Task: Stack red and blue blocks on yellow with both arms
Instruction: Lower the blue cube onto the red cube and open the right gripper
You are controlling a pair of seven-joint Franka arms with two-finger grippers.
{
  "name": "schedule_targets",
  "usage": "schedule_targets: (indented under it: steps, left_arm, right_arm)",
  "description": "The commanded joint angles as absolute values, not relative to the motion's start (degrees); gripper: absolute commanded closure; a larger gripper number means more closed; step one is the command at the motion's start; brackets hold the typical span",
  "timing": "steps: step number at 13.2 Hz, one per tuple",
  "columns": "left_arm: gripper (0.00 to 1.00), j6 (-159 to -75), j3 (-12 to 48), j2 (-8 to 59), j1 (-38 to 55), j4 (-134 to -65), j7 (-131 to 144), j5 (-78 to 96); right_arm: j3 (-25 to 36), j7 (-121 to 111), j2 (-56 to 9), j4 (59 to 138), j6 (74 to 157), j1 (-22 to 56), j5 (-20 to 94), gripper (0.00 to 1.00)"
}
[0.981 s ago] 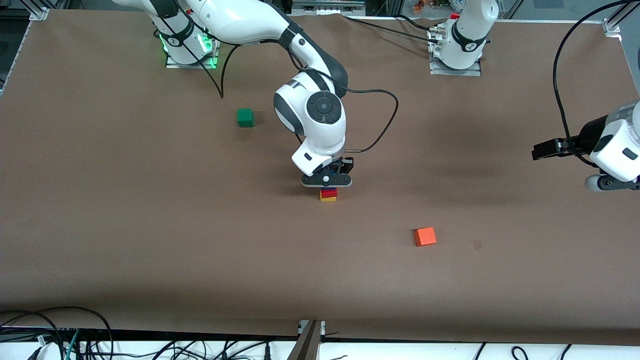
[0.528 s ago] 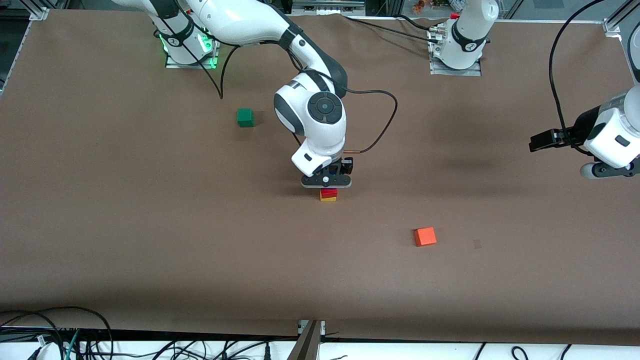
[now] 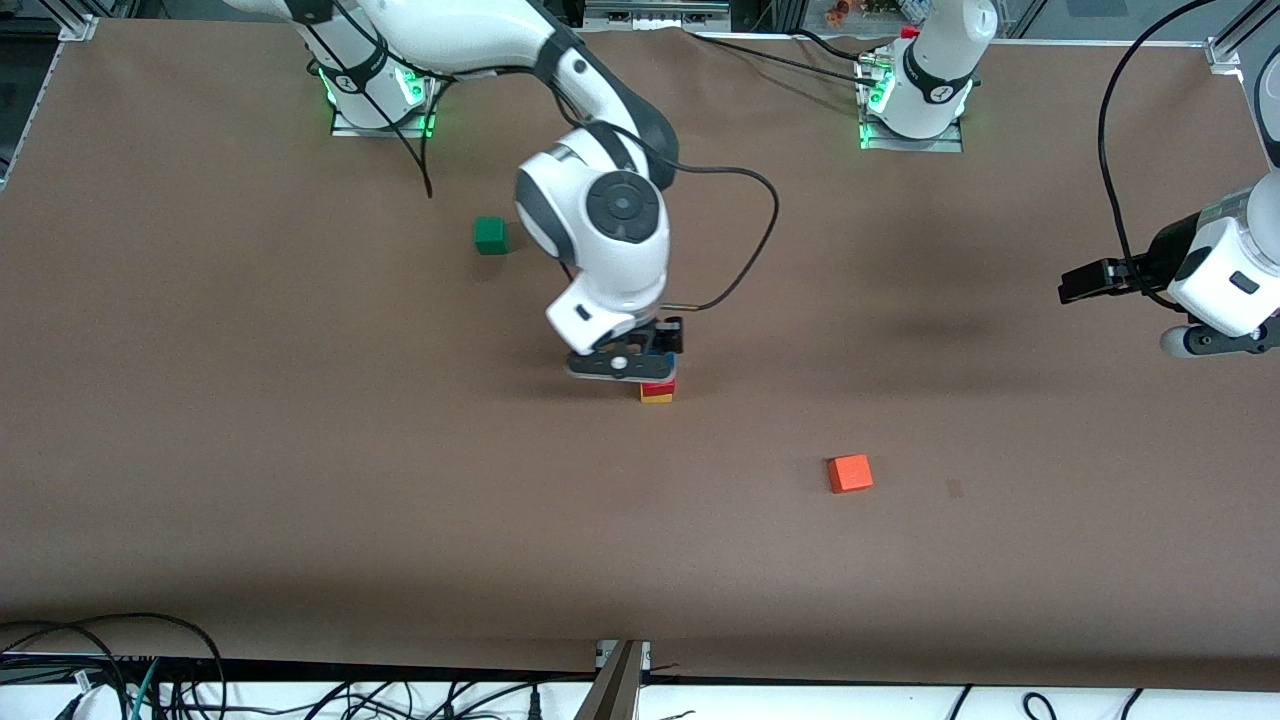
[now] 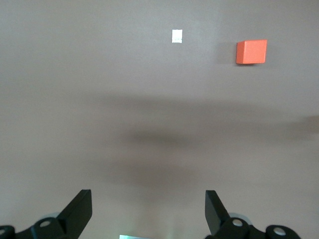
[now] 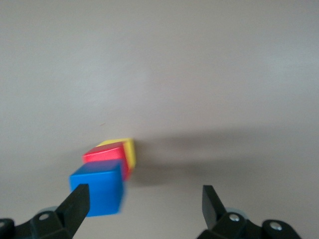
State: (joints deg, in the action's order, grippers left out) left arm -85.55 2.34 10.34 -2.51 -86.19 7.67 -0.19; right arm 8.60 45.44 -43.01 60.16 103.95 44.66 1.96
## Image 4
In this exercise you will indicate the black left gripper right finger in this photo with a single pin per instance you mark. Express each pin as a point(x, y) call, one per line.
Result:
point(219, 221)

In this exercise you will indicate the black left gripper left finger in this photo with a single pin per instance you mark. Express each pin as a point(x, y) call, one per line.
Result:
point(72, 219)

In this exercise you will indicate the small clear tape piece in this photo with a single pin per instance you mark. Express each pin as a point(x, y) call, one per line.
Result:
point(177, 36)

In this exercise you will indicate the orange cube block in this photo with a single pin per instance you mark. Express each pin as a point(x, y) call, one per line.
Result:
point(251, 52)

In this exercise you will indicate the brown paper table cover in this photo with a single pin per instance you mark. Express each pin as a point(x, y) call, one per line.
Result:
point(99, 87)

